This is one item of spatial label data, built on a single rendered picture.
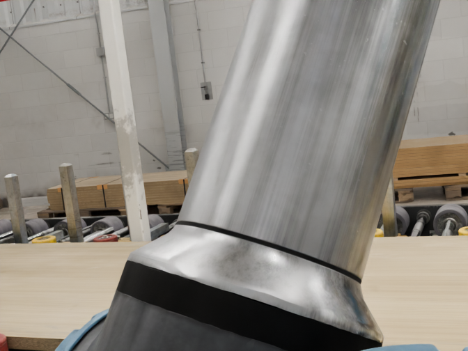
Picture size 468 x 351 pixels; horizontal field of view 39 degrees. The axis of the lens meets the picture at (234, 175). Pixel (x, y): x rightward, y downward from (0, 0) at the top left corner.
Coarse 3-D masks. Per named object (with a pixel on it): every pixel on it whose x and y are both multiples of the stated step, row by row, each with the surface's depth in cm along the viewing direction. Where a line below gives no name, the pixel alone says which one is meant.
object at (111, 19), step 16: (112, 0) 202; (112, 16) 202; (112, 32) 203; (112, 48) 204; (112, 64) 205; (112, 80) 205; (128, 80) 208; (112, 96) 206; (128, 96) 207; (128, 112) 207; (128, 128) 207; (128, 144) 207; (128, 160) 208; (128, 176) 209; (128, 192) 210; (144, 192) 213; (128, 208) 211; (144, 208) 213; (144, 224) 212; (144, 240) 212
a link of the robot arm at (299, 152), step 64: (256, 0) 30; (320, 0) 27; (384, 0) 28; (256, 64) 28; (320, 64) 27; (384, 64) 27; (256, 128) 27; (320, 128) 26; (384, 128) 27; (192, 192) 28; (256, 192) 26; (320, 192) 26; (384, 192) 28; (128, 256) 29; (192, 256) 25; (256, 256) 25; (320, 256) 26; (128, 320) 25; (192, 320) 24; (256, 320) 23; (320, 320) 24
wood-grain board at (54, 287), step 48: (384, 240) 176; (432, 240) 171; (0, 288) 172; (48, 288) 167; (96, 288) 162; (384, 288) 138; (432, 288) 135; (48, 336) 133; (384, 336) 114; (432, 336) 111
